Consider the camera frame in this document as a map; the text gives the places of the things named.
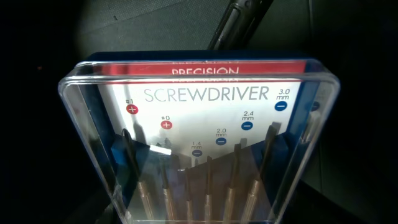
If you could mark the small claw hammer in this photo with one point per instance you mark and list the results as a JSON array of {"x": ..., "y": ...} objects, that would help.
[{"x": 239, "y": 22}]

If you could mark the precision screwdriver set case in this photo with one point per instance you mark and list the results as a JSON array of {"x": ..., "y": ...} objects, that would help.
[{"x": 199, "y": 137}]

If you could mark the dark green open box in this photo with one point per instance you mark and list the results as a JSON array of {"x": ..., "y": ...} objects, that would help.
[{"x": 46, "y": 174}]

